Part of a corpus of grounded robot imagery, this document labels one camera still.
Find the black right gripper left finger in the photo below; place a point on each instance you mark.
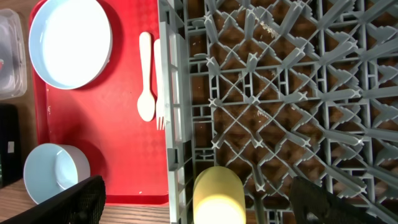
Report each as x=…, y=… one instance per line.
x=80, y=204

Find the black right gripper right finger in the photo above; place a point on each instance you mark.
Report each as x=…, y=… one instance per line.
x=313, y=204

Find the yellow plastic cup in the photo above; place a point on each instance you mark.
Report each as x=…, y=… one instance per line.
x=218, y=197

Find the black waste tray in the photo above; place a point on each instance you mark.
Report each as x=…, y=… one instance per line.
x=11, y=159

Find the grey dishwasher rack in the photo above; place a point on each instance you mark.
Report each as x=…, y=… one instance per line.
x=278, y=89

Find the light blue bowl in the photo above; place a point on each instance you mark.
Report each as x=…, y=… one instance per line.
x=52, y=168

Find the red plastic tray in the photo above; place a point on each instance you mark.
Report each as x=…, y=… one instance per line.
x=101, y=118

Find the cream plastic spoon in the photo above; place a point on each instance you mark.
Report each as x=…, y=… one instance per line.
x=146, y=101

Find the pink plastic fork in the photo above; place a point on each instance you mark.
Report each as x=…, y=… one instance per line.
x=159, y=106

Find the clear plastic bin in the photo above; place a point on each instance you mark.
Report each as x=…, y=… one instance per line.
x=13, y=60

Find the light blue plate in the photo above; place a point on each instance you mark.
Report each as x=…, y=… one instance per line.
x=70, y=42

